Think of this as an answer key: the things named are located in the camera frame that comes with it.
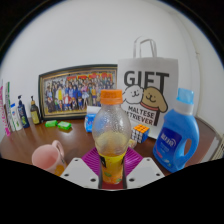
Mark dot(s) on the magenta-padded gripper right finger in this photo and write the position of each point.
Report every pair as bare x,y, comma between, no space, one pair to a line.
143,171

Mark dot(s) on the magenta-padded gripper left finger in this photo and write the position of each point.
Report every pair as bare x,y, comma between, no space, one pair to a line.
80,171

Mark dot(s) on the orange juice bottle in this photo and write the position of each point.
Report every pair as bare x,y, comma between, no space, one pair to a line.
111,133

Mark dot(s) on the small beige snack packet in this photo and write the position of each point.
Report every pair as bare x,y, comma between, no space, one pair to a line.
133,143

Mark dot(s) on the flat round red coaster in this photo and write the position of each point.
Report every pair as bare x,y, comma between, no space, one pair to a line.
112,186

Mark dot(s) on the pink mug with orange print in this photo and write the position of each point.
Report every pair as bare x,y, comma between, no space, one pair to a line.
46,158

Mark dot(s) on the colourful puzzle cube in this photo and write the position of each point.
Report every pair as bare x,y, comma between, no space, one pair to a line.
140,133

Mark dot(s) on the blue detergent bottle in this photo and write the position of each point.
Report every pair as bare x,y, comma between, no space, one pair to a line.
175,140

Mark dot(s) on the green soap bar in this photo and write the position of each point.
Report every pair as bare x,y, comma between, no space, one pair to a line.
51,123
64,125

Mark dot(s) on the blue tissue pack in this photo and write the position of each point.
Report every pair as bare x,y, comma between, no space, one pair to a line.
89,121

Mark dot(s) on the amber pump bottle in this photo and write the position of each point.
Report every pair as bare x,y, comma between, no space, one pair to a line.
35,115

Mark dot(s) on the dark wooden side table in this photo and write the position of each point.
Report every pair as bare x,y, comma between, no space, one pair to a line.
206,136

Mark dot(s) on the dark blue pump bottle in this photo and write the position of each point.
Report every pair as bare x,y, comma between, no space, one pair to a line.
23,116

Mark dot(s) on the white radiator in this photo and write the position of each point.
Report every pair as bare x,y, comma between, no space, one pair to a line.
219,150

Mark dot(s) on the framed group photo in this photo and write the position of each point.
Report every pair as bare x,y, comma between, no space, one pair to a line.
76,91

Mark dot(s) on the white bottle with blue cap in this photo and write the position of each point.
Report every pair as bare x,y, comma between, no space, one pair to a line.
16,120

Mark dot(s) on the white and green box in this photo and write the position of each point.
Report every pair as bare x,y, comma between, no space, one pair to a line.
8,106

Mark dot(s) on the white paper gift bag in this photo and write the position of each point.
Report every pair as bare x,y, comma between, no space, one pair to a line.
150,73

